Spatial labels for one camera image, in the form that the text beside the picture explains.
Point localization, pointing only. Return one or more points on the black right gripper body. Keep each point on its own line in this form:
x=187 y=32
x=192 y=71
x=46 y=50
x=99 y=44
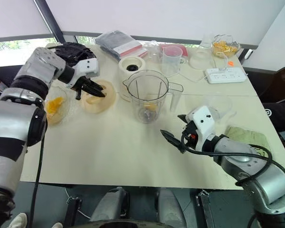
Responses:
x=190 y=133

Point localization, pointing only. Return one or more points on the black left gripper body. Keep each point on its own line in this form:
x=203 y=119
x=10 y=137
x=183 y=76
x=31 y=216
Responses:
x=82 y=83

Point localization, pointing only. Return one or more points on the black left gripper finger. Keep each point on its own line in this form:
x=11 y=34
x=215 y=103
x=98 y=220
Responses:
x=93 y=91
x=95 y=85

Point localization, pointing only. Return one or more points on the cream blender lid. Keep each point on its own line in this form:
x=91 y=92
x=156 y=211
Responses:
x=102 y=104

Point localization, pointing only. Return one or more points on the orange segment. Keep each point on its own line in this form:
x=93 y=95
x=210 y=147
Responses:
x=150 y=106

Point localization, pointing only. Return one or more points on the pile of orange segments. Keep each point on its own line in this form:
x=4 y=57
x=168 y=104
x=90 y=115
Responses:
x=53 y=104

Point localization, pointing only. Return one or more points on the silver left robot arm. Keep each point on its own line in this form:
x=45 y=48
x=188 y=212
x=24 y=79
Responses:
x=12 y=118

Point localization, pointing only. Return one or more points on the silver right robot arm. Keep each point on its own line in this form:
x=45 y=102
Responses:
x=263 y=178

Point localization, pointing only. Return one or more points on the cream blender base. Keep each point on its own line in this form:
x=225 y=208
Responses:
x=133 y=60

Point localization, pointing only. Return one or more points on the clear blender jar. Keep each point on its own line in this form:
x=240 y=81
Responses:
x=142 y=95

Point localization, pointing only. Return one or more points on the small clear glass jar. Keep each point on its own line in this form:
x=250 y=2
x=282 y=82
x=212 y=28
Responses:
x=153 y=53

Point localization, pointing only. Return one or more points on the black padded bag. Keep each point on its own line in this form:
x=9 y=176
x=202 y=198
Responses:
x=73 y=52

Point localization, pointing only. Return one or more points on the clear plastic cup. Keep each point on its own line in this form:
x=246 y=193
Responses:
x=218 y=104

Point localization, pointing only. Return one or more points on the dark cloth in plastic pack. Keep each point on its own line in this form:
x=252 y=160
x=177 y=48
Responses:
x=118 y=44

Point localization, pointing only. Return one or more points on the clear measuring cup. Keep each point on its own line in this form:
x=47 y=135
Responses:
x=172 y=64

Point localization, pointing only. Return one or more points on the green cloth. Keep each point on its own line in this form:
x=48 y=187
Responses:
x=247 y=137

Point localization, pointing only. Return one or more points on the white power strip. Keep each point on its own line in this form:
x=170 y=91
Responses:
x=225 y=76

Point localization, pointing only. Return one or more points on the grey rounded shape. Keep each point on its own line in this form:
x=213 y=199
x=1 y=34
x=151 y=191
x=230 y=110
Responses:
x=111 y=205
x=168 y=206

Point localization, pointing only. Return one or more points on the small orange clip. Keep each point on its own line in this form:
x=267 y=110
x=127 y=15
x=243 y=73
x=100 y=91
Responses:
x=230 y=63

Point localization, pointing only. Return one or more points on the glass bowl with orange peels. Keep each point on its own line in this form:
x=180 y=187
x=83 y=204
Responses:
x=225 y=48

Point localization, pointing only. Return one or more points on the black garment with white logo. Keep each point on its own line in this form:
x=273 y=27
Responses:
x=280 y=116

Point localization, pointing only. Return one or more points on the white shoe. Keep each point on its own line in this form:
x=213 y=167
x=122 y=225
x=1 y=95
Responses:
x=17 y=221
x=57 y=225

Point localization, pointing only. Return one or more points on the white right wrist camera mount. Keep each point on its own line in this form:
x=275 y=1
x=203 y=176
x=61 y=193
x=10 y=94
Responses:
x=202 y=121

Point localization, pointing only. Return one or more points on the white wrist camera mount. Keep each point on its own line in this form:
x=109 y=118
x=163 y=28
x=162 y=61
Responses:
x=202 y=121
x=88 y=67

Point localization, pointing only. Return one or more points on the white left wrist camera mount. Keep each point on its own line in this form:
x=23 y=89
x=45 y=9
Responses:
x=88 y=67

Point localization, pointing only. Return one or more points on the black window post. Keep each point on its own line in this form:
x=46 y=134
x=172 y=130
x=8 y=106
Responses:
x=48 y=21

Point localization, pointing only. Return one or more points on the black table leg bracket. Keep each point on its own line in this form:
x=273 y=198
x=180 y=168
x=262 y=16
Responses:
x=205 y=209
x=73 y=209

